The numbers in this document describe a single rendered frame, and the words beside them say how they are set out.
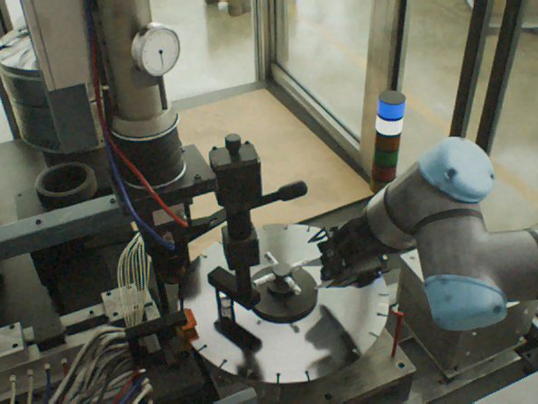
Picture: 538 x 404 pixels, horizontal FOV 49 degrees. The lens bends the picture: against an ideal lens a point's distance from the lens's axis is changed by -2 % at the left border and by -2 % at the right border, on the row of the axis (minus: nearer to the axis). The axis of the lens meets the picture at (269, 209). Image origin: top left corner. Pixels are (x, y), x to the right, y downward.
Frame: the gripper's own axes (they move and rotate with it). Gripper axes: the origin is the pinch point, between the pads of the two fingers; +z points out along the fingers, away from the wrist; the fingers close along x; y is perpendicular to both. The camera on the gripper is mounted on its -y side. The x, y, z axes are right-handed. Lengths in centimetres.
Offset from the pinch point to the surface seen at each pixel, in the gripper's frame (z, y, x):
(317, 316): 2.2, 3.4, 5.1
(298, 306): 3.0, 5.3, 2.6
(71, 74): -22.2, 35.7, -23.5
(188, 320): 7.5, 20.9, -0.6
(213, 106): 62, -27, -72
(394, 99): -11.2, -17.6, -23.0
